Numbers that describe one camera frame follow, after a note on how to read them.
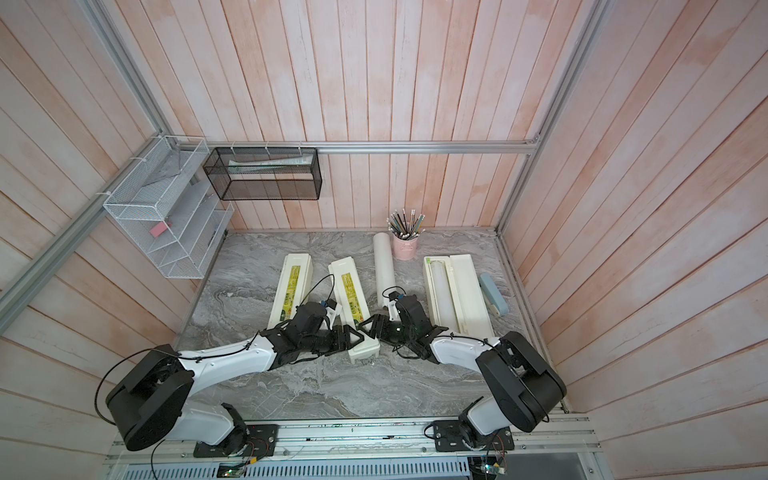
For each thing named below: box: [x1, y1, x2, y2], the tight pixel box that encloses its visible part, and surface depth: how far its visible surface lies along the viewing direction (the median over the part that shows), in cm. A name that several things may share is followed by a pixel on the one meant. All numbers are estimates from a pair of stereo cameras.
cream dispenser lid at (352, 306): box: [328, 256, 381, 362], surface depth 90 cm
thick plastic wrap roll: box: [373, 232, 396, 308], surface depth 106 cm
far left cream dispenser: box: [267, 253, 313, 330], surface depth 95 cm
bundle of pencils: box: [386, 208, 426, 240], surface depth 109 cm
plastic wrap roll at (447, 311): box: [431, 260, 460, 332], surface depth 95 cm
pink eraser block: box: [149, 221, 168, 238], surface depth 84 cm
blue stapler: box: [479, 272, 508, 317], surface depth 97 cm
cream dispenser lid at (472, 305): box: [450, 254, 495, 337], surface depth 95 cm
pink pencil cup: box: [392, 233, 419, 261], surface depth 110 cm
